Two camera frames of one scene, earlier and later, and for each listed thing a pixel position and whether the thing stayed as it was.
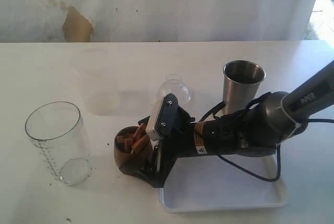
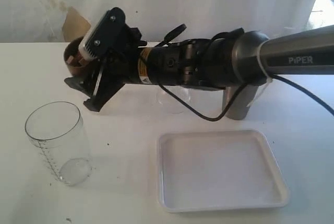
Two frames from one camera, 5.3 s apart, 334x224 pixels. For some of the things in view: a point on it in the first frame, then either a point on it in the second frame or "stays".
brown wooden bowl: (132, 147) to (74, 60)
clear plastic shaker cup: (58, 131) stays
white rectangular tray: (204, 183) stays
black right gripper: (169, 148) to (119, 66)
